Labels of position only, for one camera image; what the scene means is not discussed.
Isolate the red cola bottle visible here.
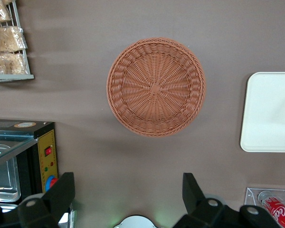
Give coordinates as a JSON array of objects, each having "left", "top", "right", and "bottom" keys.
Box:
[{"left": 257, "top": 190, "right": 285, "bottom": 228}]

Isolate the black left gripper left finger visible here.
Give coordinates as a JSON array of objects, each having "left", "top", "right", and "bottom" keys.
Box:
[{"left": 17, "top": 171, "right": 76, "bottom": 228}]

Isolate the stainless steel pan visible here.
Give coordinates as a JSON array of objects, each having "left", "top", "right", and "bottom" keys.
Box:
[{"left": 0, "top": 143, "right": 21, "bottom": 203}]

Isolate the cream plastic tray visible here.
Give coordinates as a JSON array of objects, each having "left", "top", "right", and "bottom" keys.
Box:
[{"left": 239, "top": 72, "right": 285, "bottom": 153}]

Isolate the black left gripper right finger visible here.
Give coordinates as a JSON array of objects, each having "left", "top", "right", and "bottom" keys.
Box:
[{"left": 172, "top": 172, "right": 241, "bottom": 228}]

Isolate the clear acrylic bottle rack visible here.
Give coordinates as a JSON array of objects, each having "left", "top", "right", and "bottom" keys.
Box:
[{"left": 244, "top": 187, "right": 285, "bottom": 228}]

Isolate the brown round wicker basket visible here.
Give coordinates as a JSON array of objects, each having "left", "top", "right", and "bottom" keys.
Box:
[{"left": 106, "top": 37, "right": 207, "bottom": 138}]

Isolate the black food warmer cabinet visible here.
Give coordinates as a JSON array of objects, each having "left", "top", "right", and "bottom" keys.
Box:
[{"left": 0, "top": 118, "right": 59, "bottom": 207}]

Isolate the white tray of crackers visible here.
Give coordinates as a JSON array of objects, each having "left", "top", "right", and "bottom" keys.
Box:
[{"left": 0, "top": 0, "right": 35, "bottom": 83}]

